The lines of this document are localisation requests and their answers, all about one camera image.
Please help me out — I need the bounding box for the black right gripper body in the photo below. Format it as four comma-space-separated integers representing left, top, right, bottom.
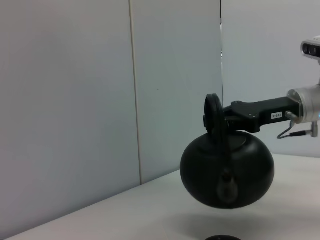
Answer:
230, 96, 302, 134

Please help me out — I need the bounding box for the black round teapot with handle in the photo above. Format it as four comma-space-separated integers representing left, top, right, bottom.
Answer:
179, 93, 276, 210

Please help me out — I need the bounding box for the dark brown round teacup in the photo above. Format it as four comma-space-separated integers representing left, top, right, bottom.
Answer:
204, 227, 243, 240

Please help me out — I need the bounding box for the thin black right gripper cable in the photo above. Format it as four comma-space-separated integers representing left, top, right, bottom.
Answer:
276, 121, 313, 140

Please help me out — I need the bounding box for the silver right cable post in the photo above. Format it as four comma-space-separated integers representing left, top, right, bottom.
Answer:
309, 122, 320, 138

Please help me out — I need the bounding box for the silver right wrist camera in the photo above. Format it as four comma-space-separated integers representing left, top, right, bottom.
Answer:
300, 35, 320, 61

